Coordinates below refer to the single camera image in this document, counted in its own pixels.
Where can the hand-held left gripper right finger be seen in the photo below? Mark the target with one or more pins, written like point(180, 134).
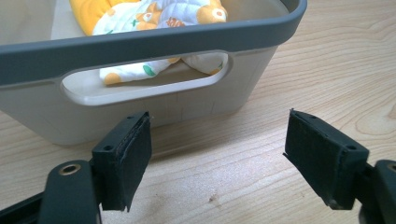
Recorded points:
point(323, 161)

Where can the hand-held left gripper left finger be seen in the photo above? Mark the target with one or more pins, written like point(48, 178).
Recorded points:
point(121, 161)

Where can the beige basket with grey rim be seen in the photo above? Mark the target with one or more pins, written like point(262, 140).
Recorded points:
point(186, 40)

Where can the white and orange printed cloth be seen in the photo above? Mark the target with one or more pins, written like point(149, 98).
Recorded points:
point(149, 15)

